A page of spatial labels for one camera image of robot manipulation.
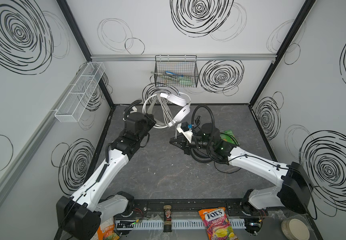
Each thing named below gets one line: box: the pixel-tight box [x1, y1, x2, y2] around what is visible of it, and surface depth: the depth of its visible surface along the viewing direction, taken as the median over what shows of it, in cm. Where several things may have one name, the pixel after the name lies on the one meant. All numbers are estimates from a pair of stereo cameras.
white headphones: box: [160, 92, 191, 127], surface depth 66 cm
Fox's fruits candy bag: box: [198, 207, 238, 240], surface depth 68 cm
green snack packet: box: [220, 129, 240, 146], surface depth 99 cm
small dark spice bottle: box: [163, 204, 172, 233], surface depth 70 cm
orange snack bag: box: [97, 224, 120, 240], surface depth 66 cm
